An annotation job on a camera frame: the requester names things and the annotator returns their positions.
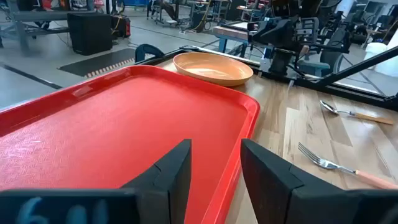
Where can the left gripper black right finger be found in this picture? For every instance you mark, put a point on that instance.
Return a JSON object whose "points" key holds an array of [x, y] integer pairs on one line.
{"points": [[270, 193]]}

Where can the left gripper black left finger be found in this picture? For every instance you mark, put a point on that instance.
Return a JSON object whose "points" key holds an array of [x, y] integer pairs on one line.
{"points": [[168, 186]]}

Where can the tan wooden plate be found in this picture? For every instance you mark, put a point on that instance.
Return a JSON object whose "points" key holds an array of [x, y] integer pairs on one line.
{"points": [[214, 70]]}

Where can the red plastic tray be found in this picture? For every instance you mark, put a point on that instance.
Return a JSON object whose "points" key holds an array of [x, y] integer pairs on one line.
{"points": [[109, 130]]}

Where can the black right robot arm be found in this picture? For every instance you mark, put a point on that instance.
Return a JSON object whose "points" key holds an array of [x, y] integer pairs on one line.
{"points": [[281, 60]]}

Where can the blue workbench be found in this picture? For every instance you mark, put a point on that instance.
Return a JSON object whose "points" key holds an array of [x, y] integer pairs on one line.
{"points": [[230, 32]]}

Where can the dark curved clamp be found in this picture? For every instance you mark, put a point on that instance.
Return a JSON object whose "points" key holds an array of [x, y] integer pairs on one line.
{"points": [[148, 49]]}

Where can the black floor mat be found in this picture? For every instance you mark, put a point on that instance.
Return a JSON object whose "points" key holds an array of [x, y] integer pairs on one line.
{"points": [[99, 62]]}

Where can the red and black equipment box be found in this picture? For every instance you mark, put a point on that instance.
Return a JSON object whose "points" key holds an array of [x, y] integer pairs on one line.
{"points": [[122, 27]]}

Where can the black box on floor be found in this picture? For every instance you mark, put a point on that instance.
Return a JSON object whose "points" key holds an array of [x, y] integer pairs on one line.
{"points": [[90, 32]]}

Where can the grey metal workbench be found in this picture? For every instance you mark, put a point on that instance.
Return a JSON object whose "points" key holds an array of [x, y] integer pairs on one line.
{"points": [[40, 16]]}

